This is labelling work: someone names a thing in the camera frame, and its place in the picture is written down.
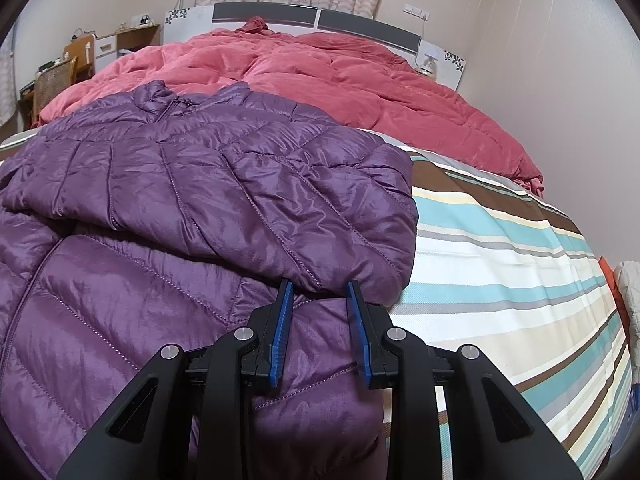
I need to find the white pillow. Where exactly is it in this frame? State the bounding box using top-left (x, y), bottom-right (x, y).
top-left (612, 260), bottom-right (640, 382)

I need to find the striped bed sheet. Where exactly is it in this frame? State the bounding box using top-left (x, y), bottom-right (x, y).
top-left (0, 127), bottom-right (633, 480)

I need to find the purple quilted down jacket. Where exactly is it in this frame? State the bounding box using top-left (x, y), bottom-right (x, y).
top-left (0, 80), bottom-right (420, 480)

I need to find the wooden board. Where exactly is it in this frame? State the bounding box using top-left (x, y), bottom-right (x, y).
top-left (63, 37), bottom-right (96, 82)

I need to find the white and grey headboard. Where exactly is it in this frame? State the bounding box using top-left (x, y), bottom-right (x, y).
top-left (165, 2), bottom-right (468, 93)

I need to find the wooden rattan-back chair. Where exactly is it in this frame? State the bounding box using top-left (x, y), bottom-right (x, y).
top-left (32, 55), bottom-right (81, 126)

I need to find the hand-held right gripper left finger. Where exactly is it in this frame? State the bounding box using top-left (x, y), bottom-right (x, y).
top-left (56, 279), bottom-right (294, 480)

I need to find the red comforter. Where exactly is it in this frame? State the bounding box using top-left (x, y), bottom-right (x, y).
top-left (31, 16), bottom-right (545, 198)

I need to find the orange cloth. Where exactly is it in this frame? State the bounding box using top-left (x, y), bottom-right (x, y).
top-left (597, 255), bottom-right (631, 332)

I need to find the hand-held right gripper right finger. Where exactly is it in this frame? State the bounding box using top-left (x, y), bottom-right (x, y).
top-left (346, 280), bottom-right (585, 480)

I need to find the wooden desk with drawers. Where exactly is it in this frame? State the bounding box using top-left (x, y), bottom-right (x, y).
top-left (92, 22), bottom-right (162, 75)

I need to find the long patterned side curtain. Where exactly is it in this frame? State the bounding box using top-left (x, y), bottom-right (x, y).
top-left (0, 42), bottom-right (18, 127)

